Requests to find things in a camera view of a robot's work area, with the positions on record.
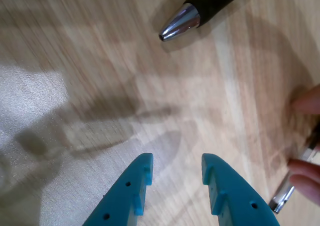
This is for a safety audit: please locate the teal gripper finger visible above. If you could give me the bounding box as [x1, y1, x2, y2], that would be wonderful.
[82, 152, 154, 226]
[201, 152, 282, 226]

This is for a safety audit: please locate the clear pen with black grip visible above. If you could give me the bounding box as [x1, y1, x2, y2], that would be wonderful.
[268, 120, 320, 214]

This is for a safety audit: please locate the black pen with chrome tip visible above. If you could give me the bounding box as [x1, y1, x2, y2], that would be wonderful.
[158, 0, 255, 42]

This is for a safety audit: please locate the person's hand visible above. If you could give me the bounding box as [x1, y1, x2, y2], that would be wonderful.
[287, 83, 320, 207]

